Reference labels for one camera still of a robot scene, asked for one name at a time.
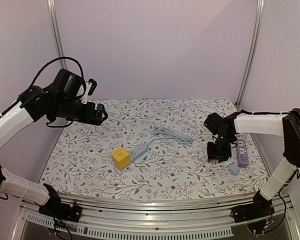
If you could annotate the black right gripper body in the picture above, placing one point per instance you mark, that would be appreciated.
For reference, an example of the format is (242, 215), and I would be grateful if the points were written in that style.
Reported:
(218, 155)

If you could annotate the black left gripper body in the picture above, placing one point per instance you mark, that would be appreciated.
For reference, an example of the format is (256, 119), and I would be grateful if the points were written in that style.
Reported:
(86, 116)

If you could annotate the light blue plug adapter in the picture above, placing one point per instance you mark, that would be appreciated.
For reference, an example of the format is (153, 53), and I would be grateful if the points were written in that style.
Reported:
(234, 169)

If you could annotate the purple power strip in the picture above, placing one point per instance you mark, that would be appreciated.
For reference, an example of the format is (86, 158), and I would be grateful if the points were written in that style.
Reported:
(242, 153)

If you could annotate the yellow cube socket adapter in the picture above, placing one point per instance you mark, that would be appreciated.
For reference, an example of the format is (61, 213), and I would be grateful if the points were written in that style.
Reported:
(121, 158)

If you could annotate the blue power strip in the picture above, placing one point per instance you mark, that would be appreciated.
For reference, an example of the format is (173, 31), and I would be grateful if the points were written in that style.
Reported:
(137, 151)

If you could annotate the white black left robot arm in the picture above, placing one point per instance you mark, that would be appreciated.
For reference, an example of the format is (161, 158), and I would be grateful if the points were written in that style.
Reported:
(29, 107)

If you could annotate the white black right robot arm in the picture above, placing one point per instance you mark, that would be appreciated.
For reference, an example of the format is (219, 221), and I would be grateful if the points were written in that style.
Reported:
(284, 125)

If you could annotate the floral patterned table mat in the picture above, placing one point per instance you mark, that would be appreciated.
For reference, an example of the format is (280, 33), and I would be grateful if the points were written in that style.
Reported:
(175, 166)

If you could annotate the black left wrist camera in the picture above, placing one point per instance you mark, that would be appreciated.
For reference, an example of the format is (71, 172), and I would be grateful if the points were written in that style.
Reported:
(68, 85)

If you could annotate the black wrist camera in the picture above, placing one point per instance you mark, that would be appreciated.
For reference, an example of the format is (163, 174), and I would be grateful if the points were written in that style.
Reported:
(68, 85)
(215, 124)

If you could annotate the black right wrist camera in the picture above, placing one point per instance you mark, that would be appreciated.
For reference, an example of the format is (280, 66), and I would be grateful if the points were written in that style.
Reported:
(215, 124)

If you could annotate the aluminium front rail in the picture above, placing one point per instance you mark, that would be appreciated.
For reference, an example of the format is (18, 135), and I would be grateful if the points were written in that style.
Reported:
(195, 219)

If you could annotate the left aluminium frame post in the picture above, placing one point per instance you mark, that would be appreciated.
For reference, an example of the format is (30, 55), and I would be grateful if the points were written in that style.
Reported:
(52, 13)

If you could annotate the aluminium frame post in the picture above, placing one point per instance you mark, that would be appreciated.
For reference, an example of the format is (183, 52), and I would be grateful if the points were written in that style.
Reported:
(52, 13)
(251, 53)

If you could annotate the right aluminium frame post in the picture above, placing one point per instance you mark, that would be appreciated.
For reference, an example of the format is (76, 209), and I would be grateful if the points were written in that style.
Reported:
(251, 53)

